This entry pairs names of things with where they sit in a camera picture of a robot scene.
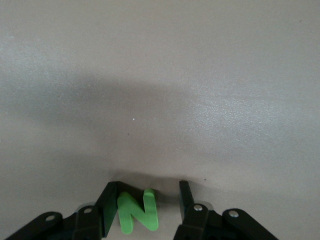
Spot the green foam letter N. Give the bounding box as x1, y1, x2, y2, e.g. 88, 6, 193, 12
116, 188, 160, 235

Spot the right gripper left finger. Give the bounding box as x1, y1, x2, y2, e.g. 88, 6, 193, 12
4, 181, 119, 240

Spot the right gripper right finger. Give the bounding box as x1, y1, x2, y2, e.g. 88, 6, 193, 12
172, 179, 278, 240

